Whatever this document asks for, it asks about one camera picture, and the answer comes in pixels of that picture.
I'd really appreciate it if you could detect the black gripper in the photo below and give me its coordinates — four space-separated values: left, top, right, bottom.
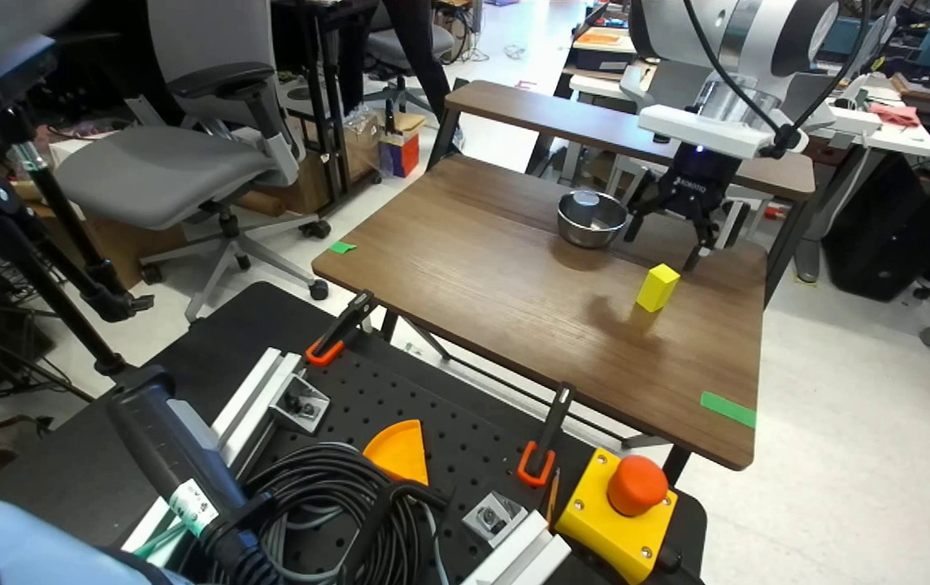
622 143 745 272

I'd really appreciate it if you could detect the yellow wooden block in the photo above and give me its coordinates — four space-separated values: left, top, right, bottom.
633 261 684 317

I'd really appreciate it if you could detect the metal bowl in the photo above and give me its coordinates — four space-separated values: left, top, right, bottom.
552 185 633 254

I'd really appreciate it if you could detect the wooden side bench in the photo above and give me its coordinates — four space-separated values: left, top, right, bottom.
441 78 819 205

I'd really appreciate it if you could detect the black bin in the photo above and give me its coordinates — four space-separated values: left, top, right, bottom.
819 150 930 306

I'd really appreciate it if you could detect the white cluttered desk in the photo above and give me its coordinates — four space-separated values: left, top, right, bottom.
800 78 930 158

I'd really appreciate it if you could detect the orange black bar clamp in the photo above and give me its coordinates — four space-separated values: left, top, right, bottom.
515 382 574 495
302 290 382 370

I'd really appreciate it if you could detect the cardboard box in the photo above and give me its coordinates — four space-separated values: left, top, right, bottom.
378 109 430 181

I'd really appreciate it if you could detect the black perforated board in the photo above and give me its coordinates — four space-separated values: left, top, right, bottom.
0 279 709 585

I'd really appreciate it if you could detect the yellow emergency stop box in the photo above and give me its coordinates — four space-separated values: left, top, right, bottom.
556 445 684 585

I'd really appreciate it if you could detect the black office chair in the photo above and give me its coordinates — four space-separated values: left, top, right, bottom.
362 0 477 122

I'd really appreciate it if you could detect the small marker tag plate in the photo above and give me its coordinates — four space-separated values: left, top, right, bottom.
266 377 334 434
458 491 530 549

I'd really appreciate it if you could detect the orange wedge piece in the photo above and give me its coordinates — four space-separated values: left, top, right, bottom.
362 415 432 491

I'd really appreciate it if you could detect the gray office chair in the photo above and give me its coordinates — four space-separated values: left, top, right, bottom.
52 0 334 317

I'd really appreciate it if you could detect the black tripod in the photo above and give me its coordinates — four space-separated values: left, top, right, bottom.
0 172 158 382

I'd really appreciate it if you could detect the light blue plastic object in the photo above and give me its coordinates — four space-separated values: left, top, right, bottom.
0 495 183 585

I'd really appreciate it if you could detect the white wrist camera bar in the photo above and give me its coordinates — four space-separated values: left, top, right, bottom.
636 101 778 161

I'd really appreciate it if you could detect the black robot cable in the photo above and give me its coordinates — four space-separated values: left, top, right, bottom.
679 0 901 158

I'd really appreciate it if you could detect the aluminium extrusion rail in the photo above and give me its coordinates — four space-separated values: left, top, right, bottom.
116 345 311 563
463 508 574 585

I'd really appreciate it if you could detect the black coiled cable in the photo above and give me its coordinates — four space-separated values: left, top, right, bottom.
176 434 451 585

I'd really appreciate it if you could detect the black cylindrical handle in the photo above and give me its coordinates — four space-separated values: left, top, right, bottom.
103 370 250 545

